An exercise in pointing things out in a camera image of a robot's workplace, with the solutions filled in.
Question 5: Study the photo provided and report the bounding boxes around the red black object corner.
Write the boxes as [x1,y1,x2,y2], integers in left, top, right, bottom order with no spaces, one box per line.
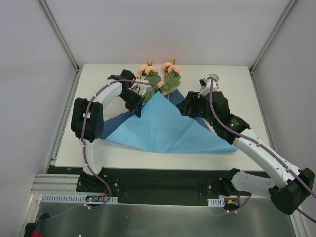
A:
[23,213,50,237]

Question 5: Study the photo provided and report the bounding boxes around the white ribbed ceramic vase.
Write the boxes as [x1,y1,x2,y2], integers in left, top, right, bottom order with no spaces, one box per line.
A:
[205,74,220,92]

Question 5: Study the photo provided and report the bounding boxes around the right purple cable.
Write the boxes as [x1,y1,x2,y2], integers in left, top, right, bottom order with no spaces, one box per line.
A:
[206,76,316,223]

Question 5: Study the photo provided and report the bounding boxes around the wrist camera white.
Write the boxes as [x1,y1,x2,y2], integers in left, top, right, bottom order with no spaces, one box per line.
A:
[198,77,213,97]
[130,83,152,96]

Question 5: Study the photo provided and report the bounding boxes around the left white cable duct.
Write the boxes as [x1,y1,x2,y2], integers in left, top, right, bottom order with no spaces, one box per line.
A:
[41,194,108,205]

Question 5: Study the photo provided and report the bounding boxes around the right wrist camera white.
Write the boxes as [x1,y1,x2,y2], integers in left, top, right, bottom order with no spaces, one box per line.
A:
[198,77,213,97]

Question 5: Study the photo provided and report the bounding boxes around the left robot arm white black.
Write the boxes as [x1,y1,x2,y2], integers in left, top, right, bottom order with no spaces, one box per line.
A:
[71,69,150,192]

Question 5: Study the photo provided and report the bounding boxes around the pink flower stem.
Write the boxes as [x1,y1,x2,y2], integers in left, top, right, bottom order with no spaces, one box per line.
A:
[160,59,181,99]
[136,62,159,103]

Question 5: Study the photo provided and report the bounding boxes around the right white cable duct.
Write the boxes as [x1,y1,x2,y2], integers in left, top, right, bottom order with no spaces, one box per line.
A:
[207,197,225,208]

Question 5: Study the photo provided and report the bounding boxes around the left aluminium frame post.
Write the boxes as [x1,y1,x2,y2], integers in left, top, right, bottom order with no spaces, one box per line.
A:
[37,0,80,72]

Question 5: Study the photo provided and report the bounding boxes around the right aluminium frame post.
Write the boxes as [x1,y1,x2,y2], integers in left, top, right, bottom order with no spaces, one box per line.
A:
[249,0,299,75]

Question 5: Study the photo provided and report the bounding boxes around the purple cable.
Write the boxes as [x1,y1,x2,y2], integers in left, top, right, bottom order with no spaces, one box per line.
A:
[80,75,162,173]
[206,76,316,223]

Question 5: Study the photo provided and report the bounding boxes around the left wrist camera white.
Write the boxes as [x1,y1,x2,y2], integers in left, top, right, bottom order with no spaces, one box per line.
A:
[130,83,152,96]

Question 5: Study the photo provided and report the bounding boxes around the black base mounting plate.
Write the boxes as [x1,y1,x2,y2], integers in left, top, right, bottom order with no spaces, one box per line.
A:
[48,166,249,206]

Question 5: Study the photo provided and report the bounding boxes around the aluminium frame post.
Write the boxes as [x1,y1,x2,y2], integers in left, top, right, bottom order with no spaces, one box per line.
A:
[37,0,80,72]
[249,0,299,75]

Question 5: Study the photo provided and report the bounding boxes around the white cable duct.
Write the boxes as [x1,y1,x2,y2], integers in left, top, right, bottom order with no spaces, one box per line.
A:
[207,197,225,208]
[41,194,108,205]

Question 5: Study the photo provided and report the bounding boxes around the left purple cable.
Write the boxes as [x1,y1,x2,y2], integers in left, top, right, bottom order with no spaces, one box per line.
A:
[80,75,162,173]

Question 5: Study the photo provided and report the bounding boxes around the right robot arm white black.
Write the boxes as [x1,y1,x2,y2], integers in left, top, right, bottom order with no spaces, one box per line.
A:
[177,91,315,215]

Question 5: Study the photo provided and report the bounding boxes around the blue wrapping paper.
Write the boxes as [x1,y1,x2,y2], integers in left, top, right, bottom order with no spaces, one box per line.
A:
[100,91,237,154]

